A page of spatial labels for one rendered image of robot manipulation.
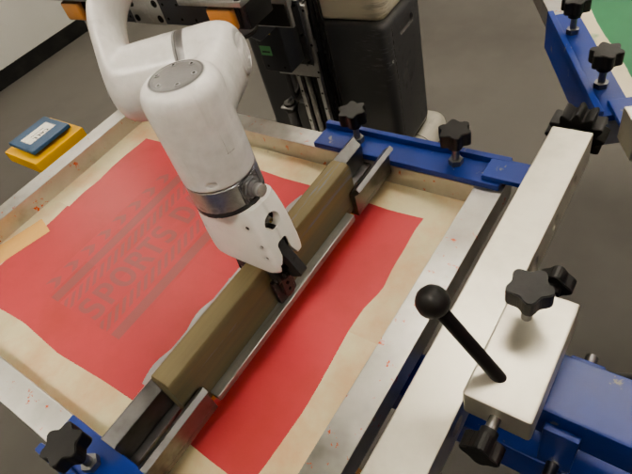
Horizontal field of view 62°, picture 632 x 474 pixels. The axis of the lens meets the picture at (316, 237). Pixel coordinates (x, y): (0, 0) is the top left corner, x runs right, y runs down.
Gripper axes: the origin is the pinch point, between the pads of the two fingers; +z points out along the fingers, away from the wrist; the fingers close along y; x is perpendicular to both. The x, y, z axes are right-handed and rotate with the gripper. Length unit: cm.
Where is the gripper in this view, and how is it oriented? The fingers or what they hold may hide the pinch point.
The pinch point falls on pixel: (271, 279)
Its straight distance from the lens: 65.4
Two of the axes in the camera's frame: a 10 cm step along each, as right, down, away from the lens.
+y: -8.1, -2.8, 5.2
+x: -5.4, 6.9, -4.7
